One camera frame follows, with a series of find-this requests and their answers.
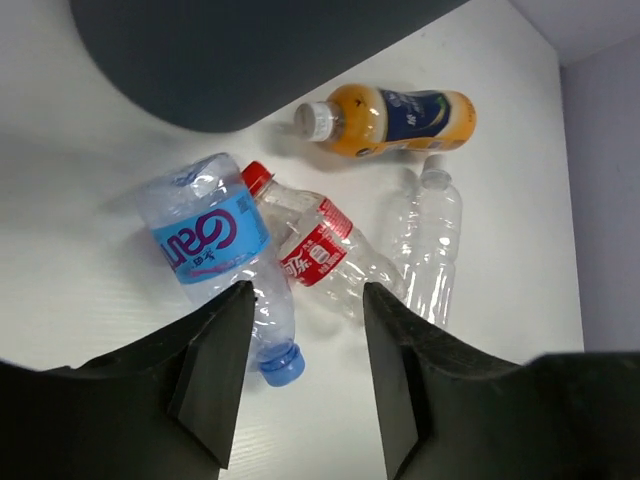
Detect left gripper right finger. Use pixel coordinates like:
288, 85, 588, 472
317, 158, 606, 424
363, 283, 639, 479

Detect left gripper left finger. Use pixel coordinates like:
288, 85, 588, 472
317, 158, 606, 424
1, 281, 254, 479

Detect light blue label water bottle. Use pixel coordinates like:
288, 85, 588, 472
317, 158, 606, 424
135, 153, 305, 387

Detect dark grey plastic bin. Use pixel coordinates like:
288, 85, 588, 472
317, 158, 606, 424
70, 0, 456, 133

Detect clear unlabelled plastic bottle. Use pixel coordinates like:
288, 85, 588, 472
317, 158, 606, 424
382, 154, 463, 330

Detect red label clear bottle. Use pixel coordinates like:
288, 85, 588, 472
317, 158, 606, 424
242, 161, 407, 325

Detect orange drink bottle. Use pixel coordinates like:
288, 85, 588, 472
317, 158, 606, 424
293, 84, 477, 158

